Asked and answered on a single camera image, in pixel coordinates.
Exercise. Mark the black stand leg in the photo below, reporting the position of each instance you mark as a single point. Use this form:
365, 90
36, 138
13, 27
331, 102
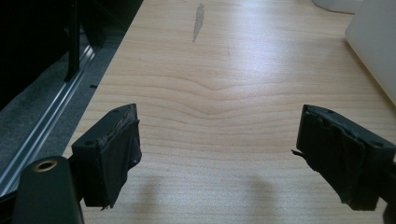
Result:
73, 40

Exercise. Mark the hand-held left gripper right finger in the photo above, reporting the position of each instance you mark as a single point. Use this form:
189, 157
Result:
339, 155

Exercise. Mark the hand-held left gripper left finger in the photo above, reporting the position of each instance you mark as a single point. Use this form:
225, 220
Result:
102, 155

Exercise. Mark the white box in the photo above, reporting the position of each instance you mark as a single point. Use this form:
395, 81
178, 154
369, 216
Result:
375, 40

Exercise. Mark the aluminium rail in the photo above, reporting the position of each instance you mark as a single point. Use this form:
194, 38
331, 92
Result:
46, 121

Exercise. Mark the white round container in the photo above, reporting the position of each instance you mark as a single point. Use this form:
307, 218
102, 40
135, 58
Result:
337, 5

